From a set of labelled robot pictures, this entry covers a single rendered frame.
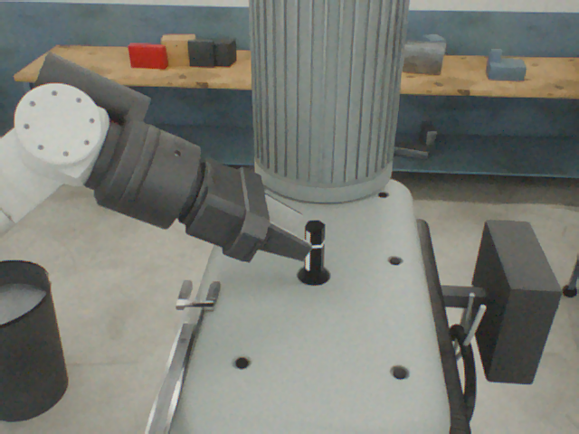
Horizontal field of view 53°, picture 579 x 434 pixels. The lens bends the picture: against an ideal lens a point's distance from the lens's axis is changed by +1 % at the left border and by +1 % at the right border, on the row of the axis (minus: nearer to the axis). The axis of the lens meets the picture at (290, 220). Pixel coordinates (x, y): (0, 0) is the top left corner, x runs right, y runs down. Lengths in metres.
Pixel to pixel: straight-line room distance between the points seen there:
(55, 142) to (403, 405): 0.36
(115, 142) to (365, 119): 0.33
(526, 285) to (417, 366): 0.43
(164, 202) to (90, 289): 3.26
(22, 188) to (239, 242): 0.21
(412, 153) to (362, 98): 3.91
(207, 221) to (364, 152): 0.29
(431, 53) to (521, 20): 0.90
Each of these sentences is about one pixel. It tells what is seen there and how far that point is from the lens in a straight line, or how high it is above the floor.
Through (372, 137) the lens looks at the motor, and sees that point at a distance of 0.76.
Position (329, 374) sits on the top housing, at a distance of 0.55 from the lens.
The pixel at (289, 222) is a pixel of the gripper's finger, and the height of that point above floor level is 1.94.
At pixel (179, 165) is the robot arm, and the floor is 2.05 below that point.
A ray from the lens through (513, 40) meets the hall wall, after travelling 5.06.
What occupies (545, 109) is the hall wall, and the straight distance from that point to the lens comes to 5.34.
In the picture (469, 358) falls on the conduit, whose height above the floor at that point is 1.54.
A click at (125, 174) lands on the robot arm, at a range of 0.53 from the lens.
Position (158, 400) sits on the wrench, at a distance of 0.53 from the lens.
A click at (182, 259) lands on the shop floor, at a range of 3.89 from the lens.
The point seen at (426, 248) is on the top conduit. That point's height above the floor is 1.81.
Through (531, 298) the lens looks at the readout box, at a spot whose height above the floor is 1.71.
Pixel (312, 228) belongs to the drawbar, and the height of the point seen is 1.96.
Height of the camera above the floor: 2.30
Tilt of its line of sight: 33 degrees down
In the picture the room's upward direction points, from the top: straight up
